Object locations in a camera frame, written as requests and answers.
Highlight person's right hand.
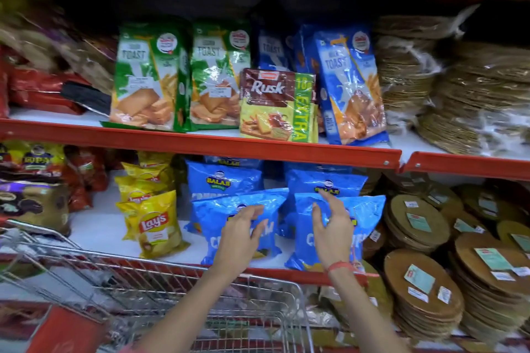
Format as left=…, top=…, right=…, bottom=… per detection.
left=311, top=189, right=356, bottom=271

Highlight person's left hand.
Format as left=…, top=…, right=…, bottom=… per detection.
left=212, top=205, right=269, bottom=280

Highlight person's left forearm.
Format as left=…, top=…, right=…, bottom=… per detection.
left=132, top=268, right=249, bottom=353

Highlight person's right forearm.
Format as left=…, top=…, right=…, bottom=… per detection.
left=328, top=268, right=411, bottom=353

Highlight red thread wristband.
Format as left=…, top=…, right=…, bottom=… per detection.
left=325, top=260, right=357, bottom=275

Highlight pile of blue snack packets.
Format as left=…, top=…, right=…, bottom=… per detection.
left=184, top=155, right=387, bottom=272

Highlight red metal shelf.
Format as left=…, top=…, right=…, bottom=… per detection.
left=389, top=129, right=530, bottom=182
left=0, top=171, right=373, bottom=288
left=0, top=108, right=403, bottom=171

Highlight yellow chips packet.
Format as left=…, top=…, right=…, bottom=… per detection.
left=137, top=151, right=174, bottom=167
left=117, top=190, right=190, bottom=260
left=115, top=176, right=168, bottom=203
left=121, top=162, right=175, bottom=184

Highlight brown and yellow rusk packet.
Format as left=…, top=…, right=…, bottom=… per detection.
left=239, top=68, right=319, bottom=143

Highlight stacks of round brown papad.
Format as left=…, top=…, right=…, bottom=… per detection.
left=359, top=170, right=530, bottom=346

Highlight blue toast packet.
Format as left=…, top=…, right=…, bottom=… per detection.
left=253, top=22, right=292, bottom=72
left=304, top=25, right=390, bottom=146

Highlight green toast packet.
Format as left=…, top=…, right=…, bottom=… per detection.
left=188, top=20, right=252, bottom=131
left=101, top=20, right=192, bottom=133

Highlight stack of clear-wrapped papad packets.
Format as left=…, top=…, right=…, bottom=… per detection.
left=415, top=39, right=530, bottom=157
left=374, top=4, right=479, bottom=135

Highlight pile of red snack packets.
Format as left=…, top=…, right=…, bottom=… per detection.
left=62, top=146, right=110, bottom=212

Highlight red cart seat flap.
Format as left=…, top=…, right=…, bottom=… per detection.
left=24, top=305, right=107, bottom=353

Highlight black packet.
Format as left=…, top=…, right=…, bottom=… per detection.
left=60, top=81, right=112, bottom=117

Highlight purple and gold biscuit packet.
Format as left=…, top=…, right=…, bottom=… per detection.
left=0, top=180, right=72, bottom=237

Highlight yellow and green snack packet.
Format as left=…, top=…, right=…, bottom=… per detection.
left=0, top=140, right=68, bottom=180

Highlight red biscuit packets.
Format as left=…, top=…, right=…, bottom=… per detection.
left=0, top=46, right=89, bottom=117

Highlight pile of clear brown snack bags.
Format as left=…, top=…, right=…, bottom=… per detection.
left=0, top=0, right=118, bottom=95

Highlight metal wire shopping cart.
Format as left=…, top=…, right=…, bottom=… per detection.
left=0, top=218, right=316, bottom=353

